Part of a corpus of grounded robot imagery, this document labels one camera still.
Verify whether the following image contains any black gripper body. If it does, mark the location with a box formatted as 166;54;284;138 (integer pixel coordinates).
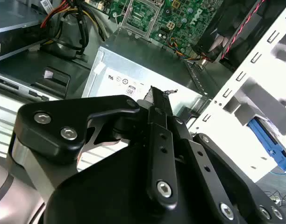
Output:
43;113;220;224

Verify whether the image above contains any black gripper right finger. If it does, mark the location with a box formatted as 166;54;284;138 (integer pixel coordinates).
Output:
164;89;286;224

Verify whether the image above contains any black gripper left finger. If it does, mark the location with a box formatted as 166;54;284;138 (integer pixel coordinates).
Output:
14;85;179;210

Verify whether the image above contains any hard disk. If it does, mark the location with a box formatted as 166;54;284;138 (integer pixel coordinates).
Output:
247;116;286;174

